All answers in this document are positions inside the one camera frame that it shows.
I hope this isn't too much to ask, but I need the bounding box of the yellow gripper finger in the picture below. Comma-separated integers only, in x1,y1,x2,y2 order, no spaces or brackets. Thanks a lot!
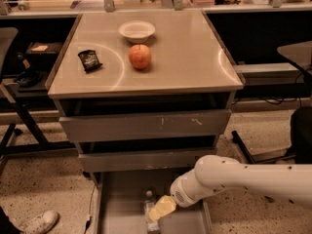
147,195,176,221

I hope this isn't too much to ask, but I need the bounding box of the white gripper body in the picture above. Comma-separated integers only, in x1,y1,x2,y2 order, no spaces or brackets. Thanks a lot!
170,171,209,208

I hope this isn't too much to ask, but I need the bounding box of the clear plastic water bottle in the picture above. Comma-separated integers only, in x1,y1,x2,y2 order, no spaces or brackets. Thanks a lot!
143,190,161,234

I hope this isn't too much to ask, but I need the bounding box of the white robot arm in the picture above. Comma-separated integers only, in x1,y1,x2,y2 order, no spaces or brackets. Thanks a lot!
146,155,312,222

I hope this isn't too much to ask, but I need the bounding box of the middle drawer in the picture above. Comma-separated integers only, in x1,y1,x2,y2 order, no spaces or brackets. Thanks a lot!
79,148,216,173

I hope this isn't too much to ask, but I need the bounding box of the drawer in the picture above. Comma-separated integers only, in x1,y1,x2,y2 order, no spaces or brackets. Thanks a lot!
79,148,216,173
95,170,214,234
59,109,231,142

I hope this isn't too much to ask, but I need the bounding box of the bottom drawer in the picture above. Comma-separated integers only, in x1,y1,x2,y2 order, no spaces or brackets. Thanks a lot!
95,170,214,234

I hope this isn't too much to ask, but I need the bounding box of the top drawer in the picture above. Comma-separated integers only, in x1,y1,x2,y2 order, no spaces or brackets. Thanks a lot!
59,109,231,142

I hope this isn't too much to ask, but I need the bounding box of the grey drawer cabinet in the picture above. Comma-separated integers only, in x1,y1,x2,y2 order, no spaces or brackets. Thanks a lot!
48,10,244,234

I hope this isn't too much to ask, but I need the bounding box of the black table leg bar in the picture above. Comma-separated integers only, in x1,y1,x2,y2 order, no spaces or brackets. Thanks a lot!
231,131,255,164

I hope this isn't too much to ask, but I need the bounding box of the white sneaker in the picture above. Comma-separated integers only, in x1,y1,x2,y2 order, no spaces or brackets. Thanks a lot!
19,211,59,234

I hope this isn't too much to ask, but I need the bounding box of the red apple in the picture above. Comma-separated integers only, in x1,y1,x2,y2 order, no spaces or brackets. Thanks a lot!
129,44,151,70

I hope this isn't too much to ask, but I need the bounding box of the black snack packet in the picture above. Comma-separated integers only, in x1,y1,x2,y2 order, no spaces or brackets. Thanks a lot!
78,50,102,72

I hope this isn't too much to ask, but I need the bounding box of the white bowl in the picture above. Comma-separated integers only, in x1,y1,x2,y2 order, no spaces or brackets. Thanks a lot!
118,20,155,44

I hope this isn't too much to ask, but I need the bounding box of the dark round side table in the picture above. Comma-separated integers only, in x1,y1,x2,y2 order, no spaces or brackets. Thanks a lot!
277,41,312,75

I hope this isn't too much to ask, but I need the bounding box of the black box on shelf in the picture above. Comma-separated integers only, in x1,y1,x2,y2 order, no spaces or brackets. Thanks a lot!
26,42,62,61

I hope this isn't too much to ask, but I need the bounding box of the black desk frame left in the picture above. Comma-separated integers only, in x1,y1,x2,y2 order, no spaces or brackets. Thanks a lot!
0,83,75,169

